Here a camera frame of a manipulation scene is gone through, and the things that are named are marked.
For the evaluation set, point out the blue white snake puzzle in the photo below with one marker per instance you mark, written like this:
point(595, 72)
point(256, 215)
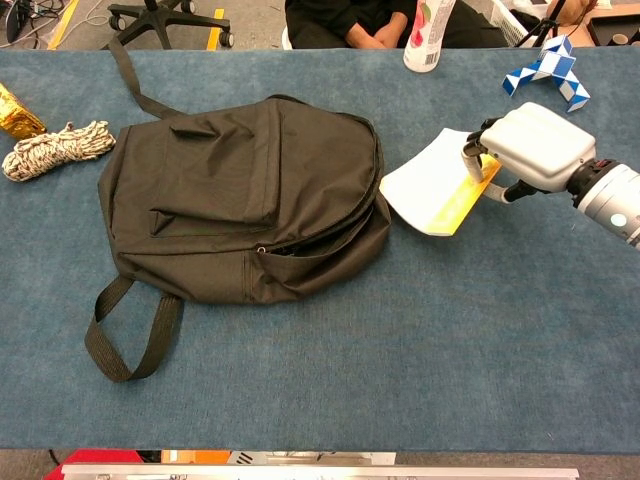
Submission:
point(550, 62)

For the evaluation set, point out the orange white printed panel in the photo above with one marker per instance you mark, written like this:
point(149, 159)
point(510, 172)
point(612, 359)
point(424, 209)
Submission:
point(280, 457)

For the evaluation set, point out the red panel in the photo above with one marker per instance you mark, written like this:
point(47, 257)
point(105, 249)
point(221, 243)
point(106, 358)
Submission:
point(100, 456)

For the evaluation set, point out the black office chair base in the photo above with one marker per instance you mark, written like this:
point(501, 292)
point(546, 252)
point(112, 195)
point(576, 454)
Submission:
point(165, 20)

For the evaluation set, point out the white plastic basket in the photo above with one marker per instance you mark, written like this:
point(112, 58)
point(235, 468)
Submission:
point(505, 20)

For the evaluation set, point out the white and yellow Lexicon book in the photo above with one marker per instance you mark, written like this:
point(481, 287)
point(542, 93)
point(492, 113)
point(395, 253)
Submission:
point(430, 185)

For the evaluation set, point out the aluminium profile rail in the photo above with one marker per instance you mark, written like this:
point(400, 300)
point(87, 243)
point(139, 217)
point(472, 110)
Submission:
point(320, 472)

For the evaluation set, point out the black fabric backpack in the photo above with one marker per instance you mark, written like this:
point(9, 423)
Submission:
point(225, 200)

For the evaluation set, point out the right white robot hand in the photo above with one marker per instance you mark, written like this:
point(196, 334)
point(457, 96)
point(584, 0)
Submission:
point(540, 145)

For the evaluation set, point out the seated person in black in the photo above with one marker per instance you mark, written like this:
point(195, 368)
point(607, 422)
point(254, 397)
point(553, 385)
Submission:
point(325, 20)

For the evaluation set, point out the black tripod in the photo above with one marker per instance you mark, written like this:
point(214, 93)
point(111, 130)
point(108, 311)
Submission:
point(542, 25)

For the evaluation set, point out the blue felt table mat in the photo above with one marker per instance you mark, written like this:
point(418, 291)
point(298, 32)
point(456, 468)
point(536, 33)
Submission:
point(325, 375)

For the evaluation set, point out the gold foil packet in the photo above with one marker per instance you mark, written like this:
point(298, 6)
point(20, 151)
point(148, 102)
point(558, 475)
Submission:
point(17, 117)

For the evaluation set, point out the white bottle with fruit label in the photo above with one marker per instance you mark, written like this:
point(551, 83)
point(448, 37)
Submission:
point(422, 45)

